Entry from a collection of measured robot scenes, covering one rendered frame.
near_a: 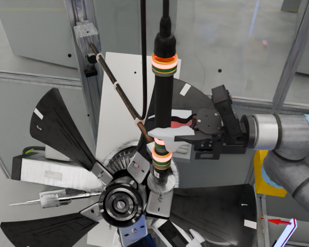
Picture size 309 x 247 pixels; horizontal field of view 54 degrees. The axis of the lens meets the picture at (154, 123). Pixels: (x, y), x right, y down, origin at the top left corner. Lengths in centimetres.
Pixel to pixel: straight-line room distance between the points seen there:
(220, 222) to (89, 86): 82
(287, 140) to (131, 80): 58
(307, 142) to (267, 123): 9
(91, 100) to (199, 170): 81
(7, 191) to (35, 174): 147
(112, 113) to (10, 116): 103
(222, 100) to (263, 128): 12
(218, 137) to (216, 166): 123
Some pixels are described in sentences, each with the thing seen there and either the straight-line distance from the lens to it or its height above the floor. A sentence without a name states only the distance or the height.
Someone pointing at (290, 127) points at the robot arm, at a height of 149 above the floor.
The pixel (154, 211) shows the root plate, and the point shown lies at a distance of 82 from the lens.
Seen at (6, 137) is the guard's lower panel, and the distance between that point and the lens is 218.
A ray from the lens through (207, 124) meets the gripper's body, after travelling 61.
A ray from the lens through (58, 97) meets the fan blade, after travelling 82.
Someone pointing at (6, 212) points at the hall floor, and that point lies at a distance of 242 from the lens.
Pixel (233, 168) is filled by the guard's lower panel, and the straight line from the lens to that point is 183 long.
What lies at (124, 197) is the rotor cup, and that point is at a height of 124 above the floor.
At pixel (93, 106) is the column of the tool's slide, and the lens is 143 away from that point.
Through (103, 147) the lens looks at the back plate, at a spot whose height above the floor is 111.
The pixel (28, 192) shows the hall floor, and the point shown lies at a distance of 245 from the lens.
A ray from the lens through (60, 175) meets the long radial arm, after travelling 102.
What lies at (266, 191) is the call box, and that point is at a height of 100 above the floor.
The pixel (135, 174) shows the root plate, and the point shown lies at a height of 124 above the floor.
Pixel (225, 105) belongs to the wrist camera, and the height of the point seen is 155.
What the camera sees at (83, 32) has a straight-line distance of 113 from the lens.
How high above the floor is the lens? 191
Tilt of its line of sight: 44 degrees down
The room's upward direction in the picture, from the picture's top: straight up
